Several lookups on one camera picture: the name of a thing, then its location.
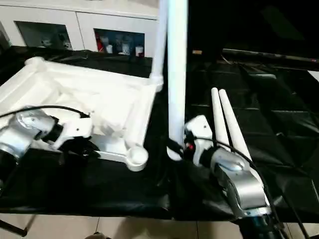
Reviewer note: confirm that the white plastic table top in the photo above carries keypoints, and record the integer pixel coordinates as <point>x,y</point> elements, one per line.
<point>74,84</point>

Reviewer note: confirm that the white plastic table leg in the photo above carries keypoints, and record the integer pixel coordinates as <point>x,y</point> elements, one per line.
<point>177,74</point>
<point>219,112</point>
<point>159,49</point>
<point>234,124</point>

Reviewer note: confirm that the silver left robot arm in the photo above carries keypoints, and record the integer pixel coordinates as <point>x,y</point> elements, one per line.
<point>22,134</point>

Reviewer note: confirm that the black mat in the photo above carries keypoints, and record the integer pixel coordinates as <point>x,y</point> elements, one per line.
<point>99,189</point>

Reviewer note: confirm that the grey robot torso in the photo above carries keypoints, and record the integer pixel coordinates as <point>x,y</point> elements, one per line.
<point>99,235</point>

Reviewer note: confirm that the white cabinet with glass doors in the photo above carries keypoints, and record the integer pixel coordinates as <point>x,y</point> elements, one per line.
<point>79,17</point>

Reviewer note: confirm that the black backdrop cloth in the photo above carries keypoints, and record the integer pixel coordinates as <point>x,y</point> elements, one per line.
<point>249,22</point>

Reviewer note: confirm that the white paper sheet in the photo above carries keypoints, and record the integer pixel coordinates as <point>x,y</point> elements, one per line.
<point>314,76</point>

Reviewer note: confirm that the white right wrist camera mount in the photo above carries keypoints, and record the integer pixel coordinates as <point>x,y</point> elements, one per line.
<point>199,127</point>

